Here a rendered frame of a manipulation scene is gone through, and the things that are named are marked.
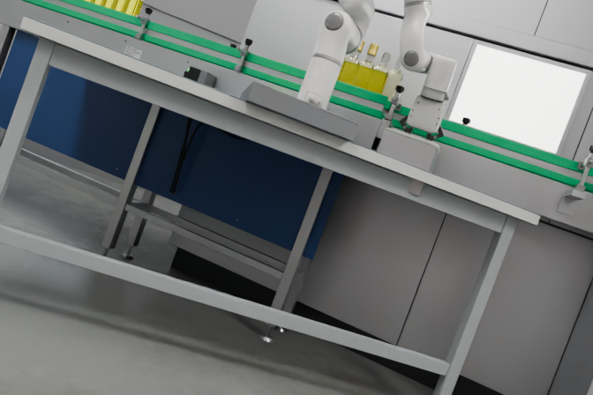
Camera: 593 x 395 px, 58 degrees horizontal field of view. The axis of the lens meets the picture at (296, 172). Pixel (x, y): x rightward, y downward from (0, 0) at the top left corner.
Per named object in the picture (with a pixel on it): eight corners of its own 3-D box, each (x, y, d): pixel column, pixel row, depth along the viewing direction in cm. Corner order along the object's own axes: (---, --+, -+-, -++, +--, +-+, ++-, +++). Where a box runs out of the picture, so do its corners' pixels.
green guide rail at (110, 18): (380, 118, 189) (388, 97, 189) (380, 118, 188) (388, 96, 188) (10, -4, 238) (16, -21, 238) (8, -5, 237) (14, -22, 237)
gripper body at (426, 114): (449, 99, 169) (438, 133, 172) (418, 89, 172) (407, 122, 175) (447, 100, 162) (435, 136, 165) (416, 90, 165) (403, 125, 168)
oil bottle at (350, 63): (343, 112, 209) (362, 61, 208) (340, 109, 203) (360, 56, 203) (329, 108, 210) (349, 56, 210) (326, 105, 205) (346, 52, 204)
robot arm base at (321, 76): (334, 115, 154) (353, 65, 154) (294, 100, 151) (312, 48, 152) (323, 120, 169) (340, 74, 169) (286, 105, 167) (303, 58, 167)
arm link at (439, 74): (409, 44, 165) (419, 47, 173) (398, 78, 168) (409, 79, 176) (454, 57, 158) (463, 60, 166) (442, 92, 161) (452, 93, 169)
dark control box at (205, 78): (209, 98, 205) (217, 77, 204) (200, 93, 197) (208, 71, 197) (191, 92, 207) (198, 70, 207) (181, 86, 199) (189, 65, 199)
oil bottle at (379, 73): (371, 122, 205) (390, 69, 205) (369, 119, 200) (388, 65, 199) (357, 117, 207) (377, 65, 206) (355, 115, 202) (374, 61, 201)
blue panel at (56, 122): (323, 257, 208) (362, 153, 207) (312, 260, 191) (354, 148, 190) (15, 127, 253) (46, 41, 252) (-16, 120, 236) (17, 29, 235)
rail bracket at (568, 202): (570, 216, 178) (595, 152, 177) (582, 216, 162) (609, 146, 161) (555, 211, 179) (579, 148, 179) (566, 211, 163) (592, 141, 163)
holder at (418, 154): (431, 178, 189) (439, 157, 189) (428, 172, 163) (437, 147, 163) (385, 161, 194) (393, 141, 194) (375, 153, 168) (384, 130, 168)
